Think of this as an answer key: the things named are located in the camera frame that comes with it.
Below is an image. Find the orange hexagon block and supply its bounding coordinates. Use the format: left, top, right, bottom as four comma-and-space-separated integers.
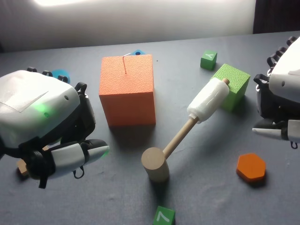
236, 153, 267, 183

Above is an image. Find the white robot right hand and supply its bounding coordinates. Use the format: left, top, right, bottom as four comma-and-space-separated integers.
252, 36, 300, 150

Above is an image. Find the small green 7 block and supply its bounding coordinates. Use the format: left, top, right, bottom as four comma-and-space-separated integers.
152, 205, 176, 225

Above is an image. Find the large orange foam cube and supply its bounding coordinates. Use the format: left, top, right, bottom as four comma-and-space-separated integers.
98, 54, 157, 128

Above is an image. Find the small green Y block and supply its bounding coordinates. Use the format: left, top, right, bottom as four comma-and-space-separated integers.
200, 50, 218, 71

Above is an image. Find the dark curtain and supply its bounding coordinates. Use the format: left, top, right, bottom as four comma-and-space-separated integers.
253, 0, 300, 35

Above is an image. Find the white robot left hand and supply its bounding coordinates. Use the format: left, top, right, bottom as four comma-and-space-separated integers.
0, 67, 110, 189

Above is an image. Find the green foam cube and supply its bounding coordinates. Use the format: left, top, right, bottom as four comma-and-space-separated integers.
210, 63, 251, 113

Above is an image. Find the wooden mallet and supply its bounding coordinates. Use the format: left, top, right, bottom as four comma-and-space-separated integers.
141, 78, 230, 183

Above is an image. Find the light blue flat piece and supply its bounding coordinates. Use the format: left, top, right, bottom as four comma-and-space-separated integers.
50, 68, 71, 84

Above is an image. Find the plain wooden rectangular block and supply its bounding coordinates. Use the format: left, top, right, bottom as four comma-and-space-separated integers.
15, 158, 30, 176

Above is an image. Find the grey table cloth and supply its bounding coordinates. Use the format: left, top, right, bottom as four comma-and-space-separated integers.
0, 30, 300, 225

